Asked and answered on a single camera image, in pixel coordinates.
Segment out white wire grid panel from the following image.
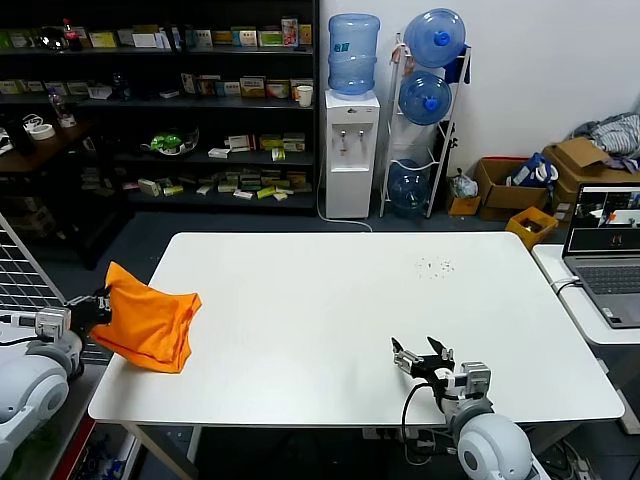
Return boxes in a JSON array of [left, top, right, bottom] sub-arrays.
[[0, 212, 109, 364]]

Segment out white laptop cable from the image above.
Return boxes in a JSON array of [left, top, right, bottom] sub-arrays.
[[549, 274, 581, 294]]

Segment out white power strip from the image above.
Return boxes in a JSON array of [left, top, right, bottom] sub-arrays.
[[362, 427, 416, 441]]

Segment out yellow plastic bin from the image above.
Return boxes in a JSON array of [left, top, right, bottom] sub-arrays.
[[505, 206, 560, 251]]

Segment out white dispenser power cord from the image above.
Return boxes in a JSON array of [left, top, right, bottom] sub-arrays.
[[317, 164, 374, 234]]

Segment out pile of grey clothes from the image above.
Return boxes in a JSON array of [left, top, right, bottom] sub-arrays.
[[572, 113, 640, 174]]

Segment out blue white bag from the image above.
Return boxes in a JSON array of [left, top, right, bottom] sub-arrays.
[[509, 152, 561, 189]]

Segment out tall brown cardboard box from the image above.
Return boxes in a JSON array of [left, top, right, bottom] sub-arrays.
[[543, 137, 640, 221]]

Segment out white metal jug rack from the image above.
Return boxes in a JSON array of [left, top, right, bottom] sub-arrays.
[[378, 32, 472, 220]]

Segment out white tape roll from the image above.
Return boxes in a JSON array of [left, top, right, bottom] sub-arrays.
[[22, 115, 55, 140]]

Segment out clear bottle with pink label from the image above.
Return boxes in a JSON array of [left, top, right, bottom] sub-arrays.
[[48, 88, 76, 129]]

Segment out small white side table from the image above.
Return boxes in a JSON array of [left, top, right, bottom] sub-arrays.
[[530, 243, 640, 436]]

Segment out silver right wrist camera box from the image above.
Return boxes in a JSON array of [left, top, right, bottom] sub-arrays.
[[446, 362, 492, 401]]

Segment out brown wooden desk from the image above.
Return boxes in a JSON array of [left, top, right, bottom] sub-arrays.
[[0, 117, 136, 271]]

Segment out grey laptop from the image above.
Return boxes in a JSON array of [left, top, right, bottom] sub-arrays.
[[560, 182, 640, 330]]

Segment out upright blue water jug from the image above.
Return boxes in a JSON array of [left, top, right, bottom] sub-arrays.
[[327, 13, 380, 99]]

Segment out open brown cardboard box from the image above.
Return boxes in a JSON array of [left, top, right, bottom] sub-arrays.
[[472, 157, 551, 222]]

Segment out white water dispenser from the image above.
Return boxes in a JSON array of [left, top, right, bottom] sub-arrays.
[[323, 89, 381, 220]]

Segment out orange t-shirt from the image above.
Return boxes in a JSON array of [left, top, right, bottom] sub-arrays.
[[91, 261, 204, 375]]

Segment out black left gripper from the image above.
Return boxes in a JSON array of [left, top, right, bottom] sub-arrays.
[[63, 294, 114, 336]]

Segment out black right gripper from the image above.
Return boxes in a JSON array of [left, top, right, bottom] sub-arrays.
[[390, 335, 456, 397]]

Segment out large white table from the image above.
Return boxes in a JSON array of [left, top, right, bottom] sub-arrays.
[[87, 231, 626, 480]]

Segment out black shelving unit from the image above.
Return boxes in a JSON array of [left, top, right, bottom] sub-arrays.
[[0, 0, 321, 217]]

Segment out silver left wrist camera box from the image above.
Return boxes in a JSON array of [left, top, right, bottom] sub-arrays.
[[34, 307, 73, 344]]

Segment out small cardboard box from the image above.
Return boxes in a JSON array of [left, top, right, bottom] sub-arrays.
[[446, 194, 482, 217]]

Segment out dark glass dome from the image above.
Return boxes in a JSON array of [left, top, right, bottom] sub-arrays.
[[39, 27, 69, 53]]

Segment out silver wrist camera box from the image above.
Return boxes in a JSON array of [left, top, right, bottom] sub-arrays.
[[34, 307, 73, 344], [446, 362, 492, 401]]

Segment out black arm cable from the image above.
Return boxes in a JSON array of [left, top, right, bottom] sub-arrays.
[[402, 382, 436, 451]]

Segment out white red medicine box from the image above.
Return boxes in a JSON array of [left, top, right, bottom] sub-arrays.
[[223, 134, 256, 153]]

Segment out glass bowl with green items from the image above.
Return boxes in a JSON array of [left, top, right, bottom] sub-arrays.
[[140, 127, 200, 158]]

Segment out crumpled plastic bag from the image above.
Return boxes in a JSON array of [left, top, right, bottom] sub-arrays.
[[447, 169, 479, 199]]

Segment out cola bottle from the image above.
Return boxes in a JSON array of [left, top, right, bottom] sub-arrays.
[[60, 18, 84, 53]]

